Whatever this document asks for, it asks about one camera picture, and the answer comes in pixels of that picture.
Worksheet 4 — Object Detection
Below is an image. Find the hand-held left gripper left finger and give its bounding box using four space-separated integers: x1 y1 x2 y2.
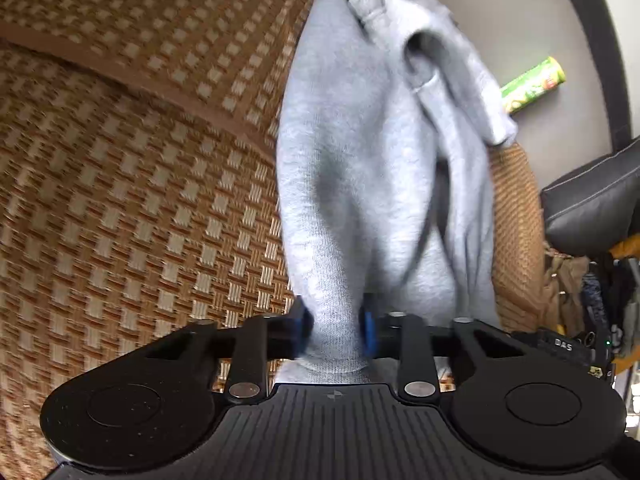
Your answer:
144 297 315 405

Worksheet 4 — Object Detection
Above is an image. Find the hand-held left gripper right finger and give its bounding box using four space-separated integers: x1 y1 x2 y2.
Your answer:
359 294 522 404

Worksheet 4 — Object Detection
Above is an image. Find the grey sweatshirt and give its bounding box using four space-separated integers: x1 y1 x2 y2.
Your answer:
275 0 519 387

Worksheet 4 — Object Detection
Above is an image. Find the dark clutter pile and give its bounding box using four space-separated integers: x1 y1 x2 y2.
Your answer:
579 252 640 361

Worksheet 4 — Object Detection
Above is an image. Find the orange cloth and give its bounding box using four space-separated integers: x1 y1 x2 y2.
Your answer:
606 232 640 262

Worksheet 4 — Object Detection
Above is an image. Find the grey leather sofa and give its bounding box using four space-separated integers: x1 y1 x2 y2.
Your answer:
415 0 640 257

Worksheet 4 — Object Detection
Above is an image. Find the brown woven seat mat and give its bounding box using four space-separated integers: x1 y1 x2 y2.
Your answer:
0 0 551 461

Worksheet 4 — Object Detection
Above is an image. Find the green chip can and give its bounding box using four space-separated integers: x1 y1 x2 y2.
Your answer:
499 56 568 116

